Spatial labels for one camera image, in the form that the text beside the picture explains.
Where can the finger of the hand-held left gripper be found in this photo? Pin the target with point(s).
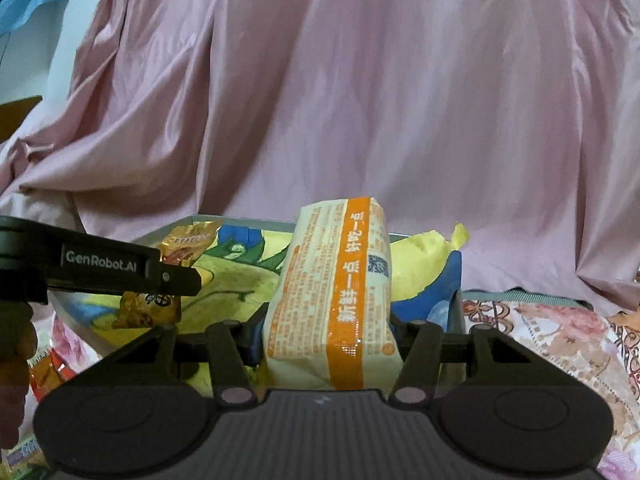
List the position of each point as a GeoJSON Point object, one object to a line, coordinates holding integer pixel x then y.
{"type": "Point", "coordinates": [180, 282]}

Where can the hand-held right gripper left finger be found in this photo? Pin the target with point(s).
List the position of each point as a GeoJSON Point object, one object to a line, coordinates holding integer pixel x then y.
{"type": "Point", "coordinates": [256, 335]}

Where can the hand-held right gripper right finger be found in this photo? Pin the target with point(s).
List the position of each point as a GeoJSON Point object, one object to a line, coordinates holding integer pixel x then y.
{"type": "Point", "coordinates": [402, 337]}

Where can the orange brown snack packet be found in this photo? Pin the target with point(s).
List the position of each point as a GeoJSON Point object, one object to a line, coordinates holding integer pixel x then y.
{"type": "Point", "coordinates": [190, 240]}

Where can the grey cardboard box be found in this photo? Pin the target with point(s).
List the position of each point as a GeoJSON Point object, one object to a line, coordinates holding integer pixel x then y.
{"type": "Point", "coordinates": [457, 317]}

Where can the cream orange snack packet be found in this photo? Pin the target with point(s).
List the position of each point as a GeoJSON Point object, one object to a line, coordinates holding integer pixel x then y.
{"type": "Point", "coordinates": [320, 285]}

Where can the pale green snack packet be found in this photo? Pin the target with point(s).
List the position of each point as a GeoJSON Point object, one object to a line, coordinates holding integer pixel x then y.
{"type": "Point", "coordinates": [20, 455]}

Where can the person's left hand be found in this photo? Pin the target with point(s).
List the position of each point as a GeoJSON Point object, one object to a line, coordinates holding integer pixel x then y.
{"type": "Point", "coordinates": [15, 385]}

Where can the small snack packets in box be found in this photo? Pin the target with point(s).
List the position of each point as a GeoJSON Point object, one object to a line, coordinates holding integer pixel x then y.
{"type": "Point", "coordinates": [230, 280]}

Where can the pale pink duvet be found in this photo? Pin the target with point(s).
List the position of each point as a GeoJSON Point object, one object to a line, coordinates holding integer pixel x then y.
{"type": "Point", "coordinates": [35, 207]}

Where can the red orange snack packet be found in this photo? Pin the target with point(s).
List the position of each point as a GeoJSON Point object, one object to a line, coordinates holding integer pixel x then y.
{"type": "Point", "coordinates": [47, 375]}

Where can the brown wooden furniture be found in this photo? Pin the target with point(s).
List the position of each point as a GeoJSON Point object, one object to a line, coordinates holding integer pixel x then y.
{"type": "Point", "coordinates": [15, 120]}

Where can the floral bedsheet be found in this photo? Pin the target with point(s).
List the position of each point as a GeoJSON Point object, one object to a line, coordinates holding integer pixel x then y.
{"type": "Point", "coordinates": [550, 340]}

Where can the pink satin sheet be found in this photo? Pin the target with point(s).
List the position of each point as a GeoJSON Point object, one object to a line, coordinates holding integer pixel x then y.
{"type": "Point", "coordinates": [350, 85]}

